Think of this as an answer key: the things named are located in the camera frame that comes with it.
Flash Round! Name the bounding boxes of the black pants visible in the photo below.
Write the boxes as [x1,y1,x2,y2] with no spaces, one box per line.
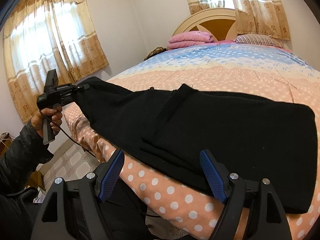
[73,77,318,214]

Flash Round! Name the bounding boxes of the black jacket left forearm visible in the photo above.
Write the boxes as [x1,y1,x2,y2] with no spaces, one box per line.
[1,122,54,195]

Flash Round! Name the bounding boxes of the person's left hand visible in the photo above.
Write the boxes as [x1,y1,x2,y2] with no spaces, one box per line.
[30,106,62,137]

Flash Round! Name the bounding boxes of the polka dot bed quilt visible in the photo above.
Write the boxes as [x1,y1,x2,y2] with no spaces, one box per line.
[62,41,320,240]

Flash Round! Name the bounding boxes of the beige side window curtain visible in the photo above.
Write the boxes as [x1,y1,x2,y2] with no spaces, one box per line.
[3,0,109,122]

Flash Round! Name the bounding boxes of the brown furry item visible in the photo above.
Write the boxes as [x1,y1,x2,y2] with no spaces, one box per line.
[144,47,167,61]

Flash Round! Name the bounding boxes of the folded pink blanket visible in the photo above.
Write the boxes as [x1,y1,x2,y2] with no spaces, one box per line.
[168,31,214,49]

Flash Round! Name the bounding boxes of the striped pillow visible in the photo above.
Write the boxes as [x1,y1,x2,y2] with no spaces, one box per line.
[234,34,283,48]

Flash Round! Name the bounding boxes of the cream wooden headboard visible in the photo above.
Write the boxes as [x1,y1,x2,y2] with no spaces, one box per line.
[173,8,238,42]

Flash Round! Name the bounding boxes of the beige curtain behind headboard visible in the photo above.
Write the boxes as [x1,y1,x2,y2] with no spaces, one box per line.
[187,0,291,41]

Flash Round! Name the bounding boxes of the black cable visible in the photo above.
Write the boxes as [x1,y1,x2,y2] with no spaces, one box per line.
[39,109,98,159]

